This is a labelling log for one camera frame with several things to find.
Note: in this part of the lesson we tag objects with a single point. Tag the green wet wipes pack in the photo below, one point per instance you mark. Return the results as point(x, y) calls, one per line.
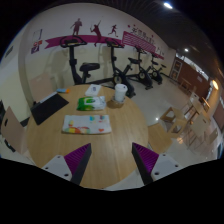
point(91, 103)

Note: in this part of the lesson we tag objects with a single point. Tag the wooden chair right front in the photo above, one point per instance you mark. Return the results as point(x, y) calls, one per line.
point(158, 138)

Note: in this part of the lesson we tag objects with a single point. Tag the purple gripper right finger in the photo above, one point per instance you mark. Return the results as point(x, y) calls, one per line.
point(153, 166)

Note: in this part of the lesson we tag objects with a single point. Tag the wooden chair far right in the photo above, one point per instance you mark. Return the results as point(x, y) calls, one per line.
point(197, 130)

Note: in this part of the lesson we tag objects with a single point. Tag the black laptop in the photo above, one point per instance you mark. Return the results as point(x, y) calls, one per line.
point(44, 109)

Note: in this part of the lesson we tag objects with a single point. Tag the round wooden coaster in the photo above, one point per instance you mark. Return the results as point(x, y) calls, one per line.
point(114, 104)

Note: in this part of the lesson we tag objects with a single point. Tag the wooden stool right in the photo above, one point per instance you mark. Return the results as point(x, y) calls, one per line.
point(177, 120)

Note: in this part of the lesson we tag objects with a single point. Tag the white paper cup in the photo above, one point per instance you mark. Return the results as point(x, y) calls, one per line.
point(120, 92)

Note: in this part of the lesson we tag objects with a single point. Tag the wooden chair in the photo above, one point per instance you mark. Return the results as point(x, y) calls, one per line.
point(158, 138)
point(197, 130)

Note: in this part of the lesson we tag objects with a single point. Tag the beige chair behind table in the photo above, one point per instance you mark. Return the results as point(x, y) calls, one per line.
point(41, 87)

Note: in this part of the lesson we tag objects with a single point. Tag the white colourful patterned towel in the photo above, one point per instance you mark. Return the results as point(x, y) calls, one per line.
point(86, 124)

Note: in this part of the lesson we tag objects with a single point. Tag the blue orange small object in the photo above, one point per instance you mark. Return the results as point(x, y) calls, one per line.
point(63, 90)

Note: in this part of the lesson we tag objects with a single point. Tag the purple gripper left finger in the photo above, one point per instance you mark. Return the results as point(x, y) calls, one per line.
point(72, 166)

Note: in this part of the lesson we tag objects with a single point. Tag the white tissue pack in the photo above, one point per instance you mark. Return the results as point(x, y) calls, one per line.
point(93, 90)

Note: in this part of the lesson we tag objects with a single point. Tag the beige chair left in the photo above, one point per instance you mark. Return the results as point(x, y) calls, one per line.
point(14, 132)

